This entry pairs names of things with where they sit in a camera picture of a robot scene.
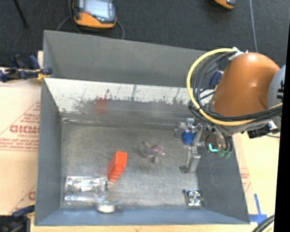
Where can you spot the brown cardboard board red print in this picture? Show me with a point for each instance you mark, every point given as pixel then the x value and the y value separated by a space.
pixel 13 132

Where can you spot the clear plastic bottle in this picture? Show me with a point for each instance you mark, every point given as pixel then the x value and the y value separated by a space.
pixel 85 188

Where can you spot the black cylinder on white bracket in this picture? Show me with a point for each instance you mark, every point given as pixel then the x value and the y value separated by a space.
pixel 257 133

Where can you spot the silver square metal thing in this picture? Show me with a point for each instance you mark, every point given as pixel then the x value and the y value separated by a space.
pixel 193 198

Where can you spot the orange-red block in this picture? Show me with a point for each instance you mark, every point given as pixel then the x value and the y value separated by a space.
pixel 117 166

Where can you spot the small white round lid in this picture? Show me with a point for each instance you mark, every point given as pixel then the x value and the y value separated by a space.
pixel 105 207

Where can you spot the grey and purple toy animal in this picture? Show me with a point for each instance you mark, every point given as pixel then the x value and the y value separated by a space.
pixel 151 150

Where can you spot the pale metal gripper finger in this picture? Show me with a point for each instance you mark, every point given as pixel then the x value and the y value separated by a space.
pixel 188 126
pixel 192 160

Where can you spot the grey metal bin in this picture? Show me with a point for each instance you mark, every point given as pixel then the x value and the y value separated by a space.
pixel 131 162

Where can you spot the small blue round thing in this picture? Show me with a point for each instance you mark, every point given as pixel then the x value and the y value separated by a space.
pixel 188 138

